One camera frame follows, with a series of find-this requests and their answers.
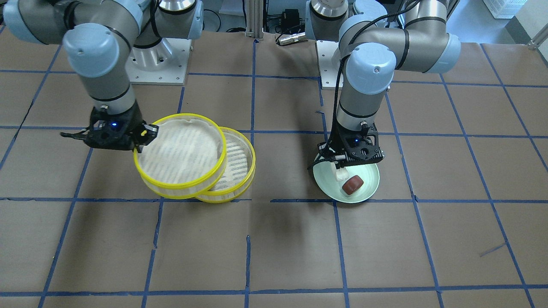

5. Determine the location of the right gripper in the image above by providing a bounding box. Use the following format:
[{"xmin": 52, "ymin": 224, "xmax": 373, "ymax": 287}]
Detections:
[{"xmin": 60, "ymin": 101, "xmax": 159, "ymax": 153}]

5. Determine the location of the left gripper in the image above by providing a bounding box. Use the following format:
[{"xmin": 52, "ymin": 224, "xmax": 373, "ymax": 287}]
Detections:
[{"xmin": 318, "ymin": 121, "xmax": 384, "ymax": 175}]

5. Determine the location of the white bun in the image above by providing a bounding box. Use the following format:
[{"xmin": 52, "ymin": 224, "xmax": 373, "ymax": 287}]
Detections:
[{"xmin": 334, "ymin": 168, "xmax": 350, "ymax": 183}]

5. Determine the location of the yellow steamer layer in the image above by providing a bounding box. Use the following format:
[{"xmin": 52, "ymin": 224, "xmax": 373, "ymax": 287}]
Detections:
[
  {"xmin": 196, "ymin": 127, "xmax": 256, "ymax": 204},
  {"xmin": 133, "ymin": 113, "xmax": 227, "ymax": 199}
]

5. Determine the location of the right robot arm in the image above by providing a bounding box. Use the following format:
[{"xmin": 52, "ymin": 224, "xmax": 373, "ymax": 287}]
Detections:
[{"xmin": 2, "ymin": 0, "xmax": 204, "ymax": 152}]

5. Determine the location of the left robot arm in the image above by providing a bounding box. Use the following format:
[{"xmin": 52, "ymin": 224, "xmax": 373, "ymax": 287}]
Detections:
[{"xmin": 305, "ymin": 0, "xmax": 461, "ymax": 169}]

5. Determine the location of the brown bun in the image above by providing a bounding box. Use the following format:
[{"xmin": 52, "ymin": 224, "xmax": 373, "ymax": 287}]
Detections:
[{"xmin": 341, "ymin": 174, "xmax": 364, "ymax": 195}]

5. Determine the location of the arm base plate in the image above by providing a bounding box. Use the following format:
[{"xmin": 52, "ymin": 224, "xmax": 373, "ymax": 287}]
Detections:
[
  {"xmin": 316, "ymin": 40, "xmax": 341, "ymax": 90},
  {"xmin": 125, "ymin": 38, "xmax": 193, "ymax": 86}
]

